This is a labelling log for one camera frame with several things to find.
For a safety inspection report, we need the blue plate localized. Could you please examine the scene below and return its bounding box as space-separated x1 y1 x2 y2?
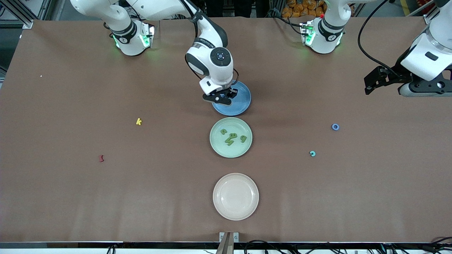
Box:
212 81 252 116

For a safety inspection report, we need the green plate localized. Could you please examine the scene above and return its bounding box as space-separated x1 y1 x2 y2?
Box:
209 117 253 158

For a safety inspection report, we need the beige plate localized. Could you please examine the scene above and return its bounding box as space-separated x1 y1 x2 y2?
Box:
213 173 260 221

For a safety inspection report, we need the bag of oranges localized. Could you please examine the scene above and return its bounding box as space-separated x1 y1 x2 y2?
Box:
281 0 326 18

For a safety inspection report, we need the brown table cover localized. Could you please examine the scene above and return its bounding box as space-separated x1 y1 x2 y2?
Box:
0 17 452 244

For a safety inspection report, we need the aluminium frame post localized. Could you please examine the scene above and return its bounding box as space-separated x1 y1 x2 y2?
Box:
0 0 50 29
422 0 438 25

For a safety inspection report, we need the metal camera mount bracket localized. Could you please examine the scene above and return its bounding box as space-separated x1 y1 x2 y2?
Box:
216 231 240 254

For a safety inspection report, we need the black floor cable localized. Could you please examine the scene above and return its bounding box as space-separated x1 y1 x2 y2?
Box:
244 240 283 254

